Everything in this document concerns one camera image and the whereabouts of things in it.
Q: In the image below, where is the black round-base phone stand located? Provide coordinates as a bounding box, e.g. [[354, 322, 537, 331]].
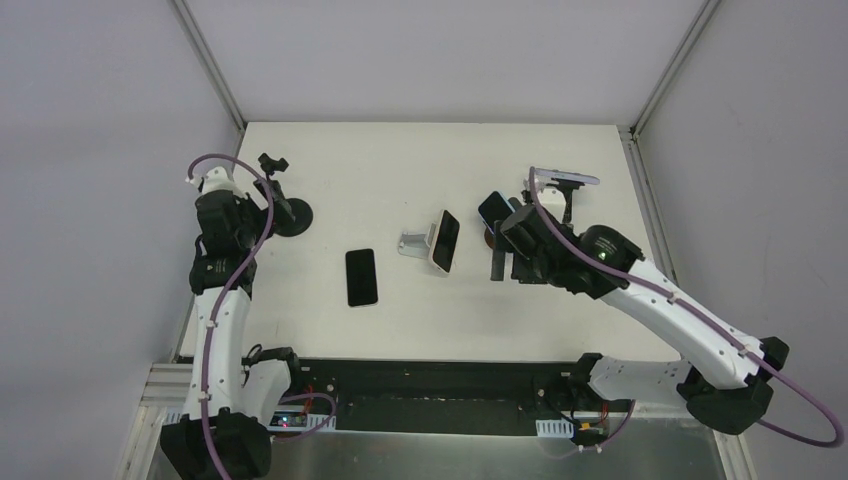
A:
[[258, 153, 314, 238]]

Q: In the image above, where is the lavender phone black screen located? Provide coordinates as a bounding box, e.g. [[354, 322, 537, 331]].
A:
[[345, 248, 379, 308]]

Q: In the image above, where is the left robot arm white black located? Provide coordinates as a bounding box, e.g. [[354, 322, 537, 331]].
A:
[[160, 174, 305, 479]]

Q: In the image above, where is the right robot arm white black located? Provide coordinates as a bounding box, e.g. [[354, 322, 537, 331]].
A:
[[493, 205, 789, 435]]

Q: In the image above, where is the wooden round-base phone stand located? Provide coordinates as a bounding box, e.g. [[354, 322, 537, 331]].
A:
[[484, 228, 496, 251]]

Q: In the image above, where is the light blue phone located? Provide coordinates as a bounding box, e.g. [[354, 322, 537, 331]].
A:
[[477, 191, 515, 235]]

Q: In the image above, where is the cream phone black screen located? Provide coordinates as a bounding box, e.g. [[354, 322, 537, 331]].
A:
[[427, 210, 460, 274]]

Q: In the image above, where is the black folding phone stand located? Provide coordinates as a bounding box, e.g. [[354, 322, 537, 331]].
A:
[[546, 179, 585, 226]]

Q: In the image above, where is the lavender phone seen edge-on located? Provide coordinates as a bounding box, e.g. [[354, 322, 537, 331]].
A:
[[535, 168, 600, 185]]

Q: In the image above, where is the white folding phone stand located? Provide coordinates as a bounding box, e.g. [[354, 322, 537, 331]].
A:
[[397, 223, 437, 260]]

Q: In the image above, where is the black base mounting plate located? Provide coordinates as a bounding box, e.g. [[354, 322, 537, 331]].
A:
[[294, 359, 602, 436]]

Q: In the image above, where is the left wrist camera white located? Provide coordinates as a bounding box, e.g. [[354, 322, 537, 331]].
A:
[[185, 167, 239, 196]]

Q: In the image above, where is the right white cable duct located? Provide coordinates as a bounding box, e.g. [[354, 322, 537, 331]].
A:
[[535, 418, 575, 439]]

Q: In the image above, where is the white cable duct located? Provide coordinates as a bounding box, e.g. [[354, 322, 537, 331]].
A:
[[165, 410, 337, 435], [535, 418, 575, 439]]

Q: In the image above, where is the orange connector with wires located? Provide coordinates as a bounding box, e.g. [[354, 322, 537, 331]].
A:
[[572, 421, 608, 453]]

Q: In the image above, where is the left white cable duct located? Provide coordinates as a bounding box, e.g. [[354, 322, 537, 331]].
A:
[[165, 410, 337, 435]]

